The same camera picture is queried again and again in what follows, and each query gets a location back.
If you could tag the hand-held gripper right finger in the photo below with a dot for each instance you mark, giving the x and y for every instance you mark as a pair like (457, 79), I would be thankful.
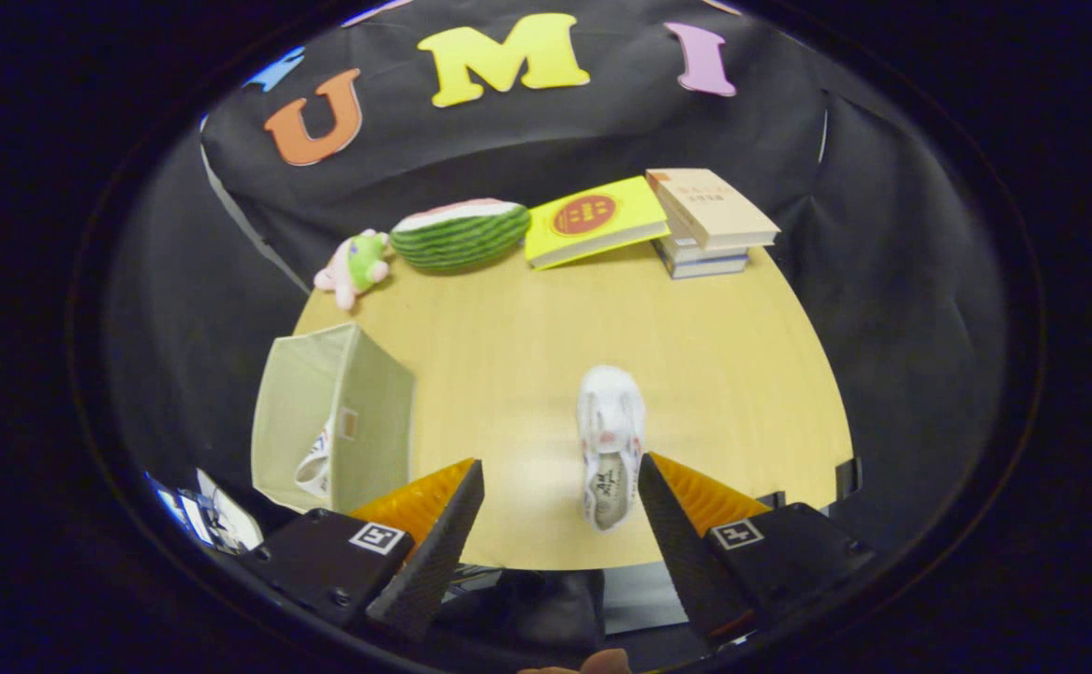
(682, 552)

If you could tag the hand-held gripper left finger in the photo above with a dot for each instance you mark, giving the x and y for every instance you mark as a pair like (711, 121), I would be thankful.
(438, 552)

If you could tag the white canvas shoe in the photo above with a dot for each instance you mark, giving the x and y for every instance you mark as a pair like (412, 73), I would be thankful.
(317, 463)
(610, 440)

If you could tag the cream fabric storage box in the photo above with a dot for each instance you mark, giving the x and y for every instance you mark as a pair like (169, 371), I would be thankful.
(373, 421)

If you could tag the dark cloth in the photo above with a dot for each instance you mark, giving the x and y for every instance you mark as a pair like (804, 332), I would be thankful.
(527, 608)

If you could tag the blue printed packet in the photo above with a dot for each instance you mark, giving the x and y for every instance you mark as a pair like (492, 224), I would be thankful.
(176, 510)

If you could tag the white blue book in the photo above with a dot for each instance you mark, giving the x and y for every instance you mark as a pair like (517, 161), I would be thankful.
(705, 262)

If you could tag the pink and green plush toy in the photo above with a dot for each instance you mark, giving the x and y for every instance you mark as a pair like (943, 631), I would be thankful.
(359, 262)

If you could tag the watermelon slice plush toy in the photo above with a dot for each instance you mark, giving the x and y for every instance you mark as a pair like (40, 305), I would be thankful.
(462, 234)

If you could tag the yellow book with red circle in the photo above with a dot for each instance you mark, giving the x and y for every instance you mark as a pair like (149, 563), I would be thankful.
(593, 220)

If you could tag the tan cover book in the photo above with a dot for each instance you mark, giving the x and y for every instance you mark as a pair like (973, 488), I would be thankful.
(710, 206)

